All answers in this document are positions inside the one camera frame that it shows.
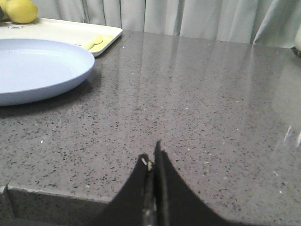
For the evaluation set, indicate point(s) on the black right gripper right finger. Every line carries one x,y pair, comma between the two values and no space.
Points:
176,203

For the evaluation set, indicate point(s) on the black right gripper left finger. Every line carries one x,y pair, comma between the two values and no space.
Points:
134,205

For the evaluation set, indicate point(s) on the light blue plate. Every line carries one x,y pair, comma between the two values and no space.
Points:
32,70

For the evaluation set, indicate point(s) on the cream bear tray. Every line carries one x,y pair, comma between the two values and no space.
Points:
59,30

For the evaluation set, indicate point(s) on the yellow plastic knife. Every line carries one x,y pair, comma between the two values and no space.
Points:
97,40

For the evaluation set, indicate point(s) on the white object at edge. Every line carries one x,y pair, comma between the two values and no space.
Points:
297,40

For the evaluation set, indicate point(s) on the grey curtain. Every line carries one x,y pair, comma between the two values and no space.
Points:
262,22

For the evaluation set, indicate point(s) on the yellow lemon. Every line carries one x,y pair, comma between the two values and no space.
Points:
21,11
3,4

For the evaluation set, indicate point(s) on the green lime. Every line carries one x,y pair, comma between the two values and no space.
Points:
1,14

